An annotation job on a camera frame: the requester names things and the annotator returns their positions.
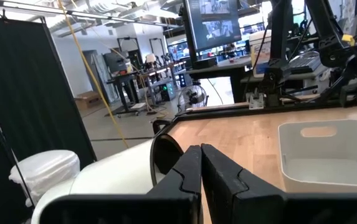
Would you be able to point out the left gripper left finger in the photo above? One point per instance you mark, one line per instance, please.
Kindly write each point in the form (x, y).
(187, 180)

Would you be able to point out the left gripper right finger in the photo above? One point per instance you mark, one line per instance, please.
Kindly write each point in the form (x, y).
(228, 193)

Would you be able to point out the white plastic bin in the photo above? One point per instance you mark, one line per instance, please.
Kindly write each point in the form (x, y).
(321, 174)

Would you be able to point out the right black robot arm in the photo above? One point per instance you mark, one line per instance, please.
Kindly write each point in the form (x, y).
(279, 37)

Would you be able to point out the yellow tag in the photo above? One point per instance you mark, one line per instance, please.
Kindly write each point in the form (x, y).
(348, 40)

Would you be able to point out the grey desk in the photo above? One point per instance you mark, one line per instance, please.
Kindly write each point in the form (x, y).
(312, 79)

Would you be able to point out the black computer keyboard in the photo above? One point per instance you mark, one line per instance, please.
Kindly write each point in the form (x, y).
(304, 63)

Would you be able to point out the white cup lying sideways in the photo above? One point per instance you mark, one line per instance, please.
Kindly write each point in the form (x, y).
(112, 177)

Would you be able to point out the floor fan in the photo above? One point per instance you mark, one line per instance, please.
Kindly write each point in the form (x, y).
(193, 97)

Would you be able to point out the computer tower with green light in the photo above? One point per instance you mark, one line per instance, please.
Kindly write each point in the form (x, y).
(167, 91)

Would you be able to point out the black desk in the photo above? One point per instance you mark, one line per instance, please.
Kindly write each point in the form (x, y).
(221, 70)

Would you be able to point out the black workbench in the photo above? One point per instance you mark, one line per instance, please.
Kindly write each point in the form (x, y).
(123, 81)

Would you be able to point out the white wipes canister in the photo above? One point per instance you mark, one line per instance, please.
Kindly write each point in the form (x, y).
(254, 37)

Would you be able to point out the cardboard box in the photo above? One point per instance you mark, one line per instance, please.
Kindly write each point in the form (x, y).
(88, 99)

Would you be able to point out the white trash can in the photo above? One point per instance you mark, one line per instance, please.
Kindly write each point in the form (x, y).
(44, 168)

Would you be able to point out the black computer monitor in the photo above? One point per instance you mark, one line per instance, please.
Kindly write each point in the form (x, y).
(212, 28)

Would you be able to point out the black fabric room divider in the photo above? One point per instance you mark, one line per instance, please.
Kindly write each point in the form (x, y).
(25, 93)

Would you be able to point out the black aluminium table frame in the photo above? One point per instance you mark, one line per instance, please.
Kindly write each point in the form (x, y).
(259, 110)

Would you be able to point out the metal mounting bracket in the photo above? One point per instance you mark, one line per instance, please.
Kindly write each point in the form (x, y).
(256, 102)

